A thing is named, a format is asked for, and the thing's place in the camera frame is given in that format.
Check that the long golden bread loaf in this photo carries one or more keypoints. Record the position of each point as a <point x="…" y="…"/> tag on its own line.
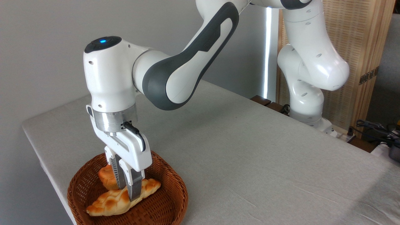
<point x="109" y="203"/>

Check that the brown wicker basket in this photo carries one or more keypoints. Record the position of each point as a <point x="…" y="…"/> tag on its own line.
<point x="168" y="203"/>

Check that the dark metal screen hinge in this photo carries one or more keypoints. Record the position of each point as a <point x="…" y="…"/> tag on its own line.
<point x="368" y="75"/>

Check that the grey tablecloth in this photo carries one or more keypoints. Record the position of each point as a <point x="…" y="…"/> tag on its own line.
<point x="250" y="156"/>

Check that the wooden folding screen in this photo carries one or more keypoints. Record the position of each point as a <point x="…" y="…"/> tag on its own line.
<point x="359" y="40"/>

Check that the black power plug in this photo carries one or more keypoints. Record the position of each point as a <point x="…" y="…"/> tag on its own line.
<point x="351" y="133"/>

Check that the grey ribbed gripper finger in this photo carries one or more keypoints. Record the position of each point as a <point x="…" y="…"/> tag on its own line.
<point x="116" y="168"/>
<point x="135" y="184"/>

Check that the dark grey round device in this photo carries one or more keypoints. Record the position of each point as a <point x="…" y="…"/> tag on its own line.
<point x="395" y="153"/>

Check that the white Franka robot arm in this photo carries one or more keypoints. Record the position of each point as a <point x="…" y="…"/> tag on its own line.
<point x="109" y="78"/>

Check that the dark brown wooden block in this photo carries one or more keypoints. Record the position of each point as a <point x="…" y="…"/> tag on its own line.
<point x="276" y="107"/>
<point x="261" y="100"/>

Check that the small round golden bread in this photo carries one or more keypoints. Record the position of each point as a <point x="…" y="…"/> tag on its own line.
<point x="107" y="178"/>

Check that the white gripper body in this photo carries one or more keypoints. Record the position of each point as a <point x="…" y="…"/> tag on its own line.
<point x="134" y="153"/>

